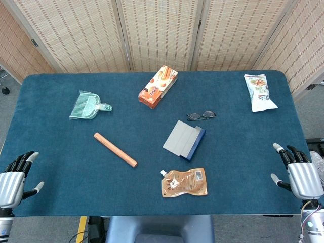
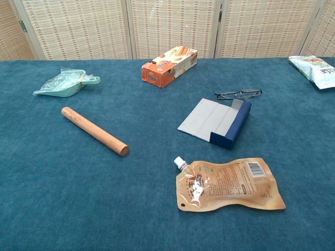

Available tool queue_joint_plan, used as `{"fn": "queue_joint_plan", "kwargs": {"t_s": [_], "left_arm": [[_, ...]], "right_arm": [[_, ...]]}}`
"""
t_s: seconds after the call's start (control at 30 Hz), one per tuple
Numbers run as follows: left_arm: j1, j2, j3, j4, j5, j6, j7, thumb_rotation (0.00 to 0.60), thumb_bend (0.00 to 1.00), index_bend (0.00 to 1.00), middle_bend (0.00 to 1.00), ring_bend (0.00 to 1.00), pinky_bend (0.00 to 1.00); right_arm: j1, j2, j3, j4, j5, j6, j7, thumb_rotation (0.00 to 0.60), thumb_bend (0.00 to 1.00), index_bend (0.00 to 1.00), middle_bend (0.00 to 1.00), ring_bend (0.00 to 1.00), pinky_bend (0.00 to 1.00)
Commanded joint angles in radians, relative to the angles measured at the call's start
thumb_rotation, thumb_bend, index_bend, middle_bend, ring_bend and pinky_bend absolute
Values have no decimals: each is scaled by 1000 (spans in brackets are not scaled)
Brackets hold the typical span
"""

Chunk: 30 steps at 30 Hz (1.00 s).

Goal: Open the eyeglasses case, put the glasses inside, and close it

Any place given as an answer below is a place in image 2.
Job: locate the blue box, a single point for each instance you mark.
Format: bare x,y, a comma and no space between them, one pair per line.
235,130

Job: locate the black eyeglasses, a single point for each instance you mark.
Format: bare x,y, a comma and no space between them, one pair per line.
251,92

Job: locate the orange biscuit box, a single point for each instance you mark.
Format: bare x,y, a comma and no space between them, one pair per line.
157,75

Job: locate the wooden rolling pin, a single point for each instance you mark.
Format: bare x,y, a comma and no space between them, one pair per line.
94,130

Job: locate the tan spout pouch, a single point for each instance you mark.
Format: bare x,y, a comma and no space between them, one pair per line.
222,188

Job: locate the green dustpan in plastic bag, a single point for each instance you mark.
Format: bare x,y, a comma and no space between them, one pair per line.
62,89

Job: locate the blue table cloth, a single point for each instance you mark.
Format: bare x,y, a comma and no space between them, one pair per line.
78,196

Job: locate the metal screen hinge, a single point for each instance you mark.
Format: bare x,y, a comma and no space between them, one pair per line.
220,16
23,26

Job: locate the bamboo folding screen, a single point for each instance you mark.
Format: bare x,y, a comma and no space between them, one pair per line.
78,26

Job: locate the white snack bag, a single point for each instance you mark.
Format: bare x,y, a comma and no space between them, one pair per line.
319,73

